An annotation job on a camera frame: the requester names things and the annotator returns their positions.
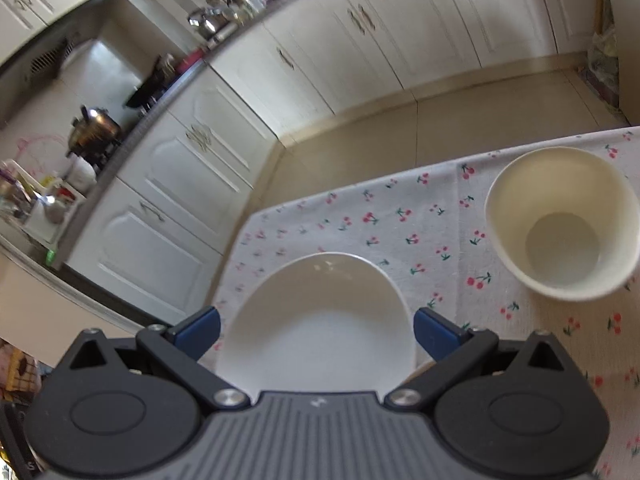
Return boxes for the red shallow pan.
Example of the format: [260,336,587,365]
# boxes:
[177,47,208,69]

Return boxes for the steel kettle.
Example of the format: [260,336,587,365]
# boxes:
[187,7,233,39]

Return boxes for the condiment rack with bottles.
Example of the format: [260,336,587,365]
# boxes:
[0,157,98,263]

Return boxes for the range hood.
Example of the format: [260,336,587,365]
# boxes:
[0,25,103,128]

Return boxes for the cherry print tablecloth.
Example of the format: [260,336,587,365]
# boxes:
[212,127,640,480]

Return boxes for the plastic bag on floor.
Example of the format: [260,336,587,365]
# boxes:
[586,25,621,112]

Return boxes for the brass stock pot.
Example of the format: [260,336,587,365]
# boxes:
[65,105,123,162]

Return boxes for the grey stone kitchen countertop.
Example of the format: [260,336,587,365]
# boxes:
[45,0,381,271]

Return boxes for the white lower kitchen cabinets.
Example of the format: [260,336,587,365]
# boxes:
[65,0,601,313]

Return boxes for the large cream bowl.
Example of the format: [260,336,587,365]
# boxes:
[484,146,640,302]

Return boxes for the black frying pan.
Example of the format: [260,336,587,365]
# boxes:
[125,55,177,111]

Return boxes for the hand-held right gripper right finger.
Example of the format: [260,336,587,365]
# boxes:
[384,305,568,411]

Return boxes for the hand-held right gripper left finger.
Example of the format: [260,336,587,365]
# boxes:
[66,304,251,413]

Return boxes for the large white plate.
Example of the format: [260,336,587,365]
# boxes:
[214,252,419,397]

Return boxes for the white refrigerator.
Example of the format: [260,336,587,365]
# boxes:
[600,0,640,127]

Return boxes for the yellow checkered towel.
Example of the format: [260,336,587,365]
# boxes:
[0,340,42,392]

